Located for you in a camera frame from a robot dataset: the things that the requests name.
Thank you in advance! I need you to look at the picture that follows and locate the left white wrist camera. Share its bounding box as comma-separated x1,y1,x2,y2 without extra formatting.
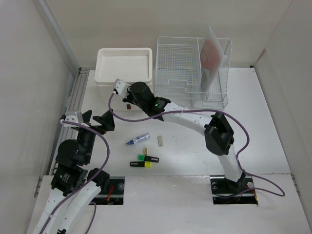
60,110,83,124

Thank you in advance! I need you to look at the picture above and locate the white wire mesh organizer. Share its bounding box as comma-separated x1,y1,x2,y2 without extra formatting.
155,37,232,110

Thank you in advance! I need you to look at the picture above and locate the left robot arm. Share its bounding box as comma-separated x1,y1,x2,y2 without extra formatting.
33,110,115,234

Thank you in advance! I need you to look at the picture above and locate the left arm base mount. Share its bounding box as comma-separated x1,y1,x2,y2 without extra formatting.
92,177,125,205

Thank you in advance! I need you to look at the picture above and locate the booklet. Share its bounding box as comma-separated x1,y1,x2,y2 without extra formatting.
200,27,227,93

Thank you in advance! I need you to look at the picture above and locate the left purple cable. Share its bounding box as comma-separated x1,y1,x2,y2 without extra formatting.
39,119,112,234

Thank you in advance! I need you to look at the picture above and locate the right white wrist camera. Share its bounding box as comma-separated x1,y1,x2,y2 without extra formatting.
113,79,130,98

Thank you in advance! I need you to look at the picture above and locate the aluminium rail frame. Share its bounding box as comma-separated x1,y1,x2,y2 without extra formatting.
47,68,89,176

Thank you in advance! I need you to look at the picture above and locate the green highlighter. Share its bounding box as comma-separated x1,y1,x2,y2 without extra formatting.
137,155,159,163

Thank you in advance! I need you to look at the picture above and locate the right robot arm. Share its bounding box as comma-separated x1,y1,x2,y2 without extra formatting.
115,81,245,192

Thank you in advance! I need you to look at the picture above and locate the clear glue bottle blue cap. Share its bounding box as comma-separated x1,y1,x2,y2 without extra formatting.
126,133,150,146

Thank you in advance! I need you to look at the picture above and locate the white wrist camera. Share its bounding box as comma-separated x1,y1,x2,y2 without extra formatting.
60,110,83,124
113,79,130,98

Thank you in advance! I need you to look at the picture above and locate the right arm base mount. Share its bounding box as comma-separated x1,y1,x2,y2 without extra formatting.
210,176,258,205

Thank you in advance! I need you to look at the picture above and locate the purple cable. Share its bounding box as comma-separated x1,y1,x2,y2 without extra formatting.
108,91,286,198
39,119,112,234

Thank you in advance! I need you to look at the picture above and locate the white drawer organizer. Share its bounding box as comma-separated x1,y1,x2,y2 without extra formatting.
95,48,154,106

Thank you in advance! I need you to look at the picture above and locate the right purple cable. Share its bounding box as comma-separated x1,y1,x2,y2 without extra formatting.
108,91,286,198

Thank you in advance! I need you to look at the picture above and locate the yellow highlighter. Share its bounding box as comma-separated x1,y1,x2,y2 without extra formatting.
130,161,152,168

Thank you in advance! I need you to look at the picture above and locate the grey eraser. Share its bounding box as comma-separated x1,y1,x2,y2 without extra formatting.
157,136,163,147

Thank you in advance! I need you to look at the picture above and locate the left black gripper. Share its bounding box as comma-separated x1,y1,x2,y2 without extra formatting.
78,108,114,163

